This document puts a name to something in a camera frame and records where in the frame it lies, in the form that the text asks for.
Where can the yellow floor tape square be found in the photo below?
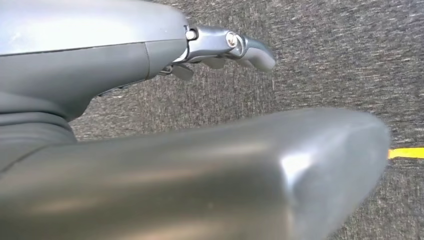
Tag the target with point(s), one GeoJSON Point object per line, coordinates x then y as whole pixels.
{"type": "Point", "coordinates": [407, 153]}

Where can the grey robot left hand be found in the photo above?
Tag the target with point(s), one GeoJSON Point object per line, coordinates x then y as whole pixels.
{"type": "Point", "coordinates": [82, 49]}

